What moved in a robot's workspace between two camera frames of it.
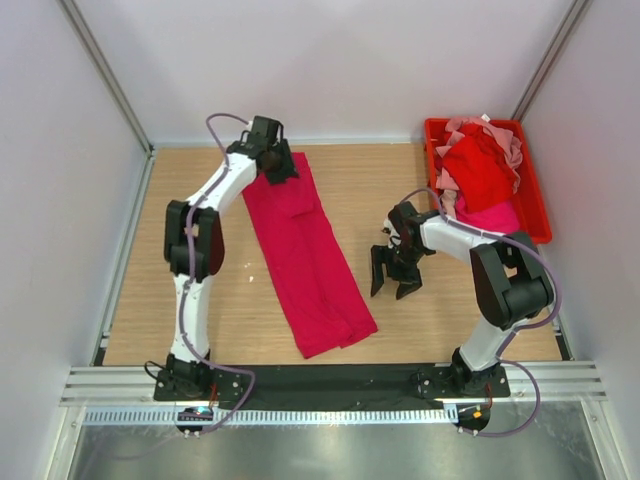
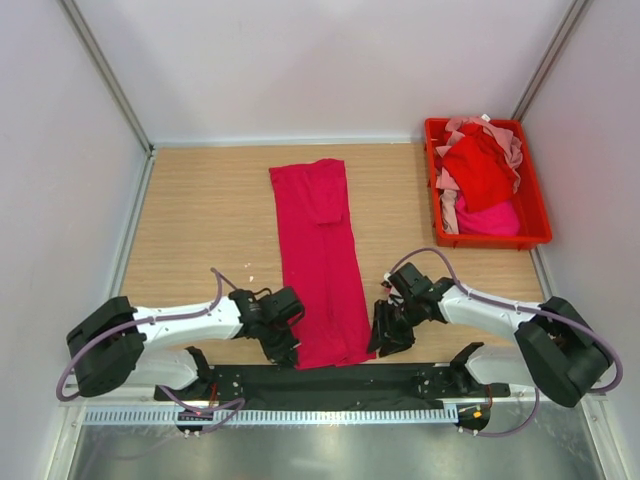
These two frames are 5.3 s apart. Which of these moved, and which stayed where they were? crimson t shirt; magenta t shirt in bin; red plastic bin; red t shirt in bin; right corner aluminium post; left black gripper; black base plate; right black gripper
Moved: crimson t shirt; right black gripper; left black gripper
Stayed: right corner aluminium post; red t shirt in bin; red plastic bin; black base plate; magenta t shirt in bin
